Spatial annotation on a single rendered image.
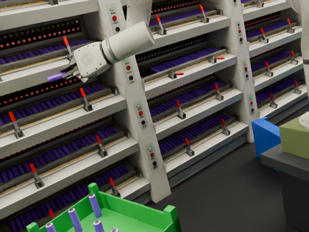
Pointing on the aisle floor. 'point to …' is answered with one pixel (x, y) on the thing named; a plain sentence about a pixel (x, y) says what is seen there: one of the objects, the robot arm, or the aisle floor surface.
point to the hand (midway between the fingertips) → (68, 72)
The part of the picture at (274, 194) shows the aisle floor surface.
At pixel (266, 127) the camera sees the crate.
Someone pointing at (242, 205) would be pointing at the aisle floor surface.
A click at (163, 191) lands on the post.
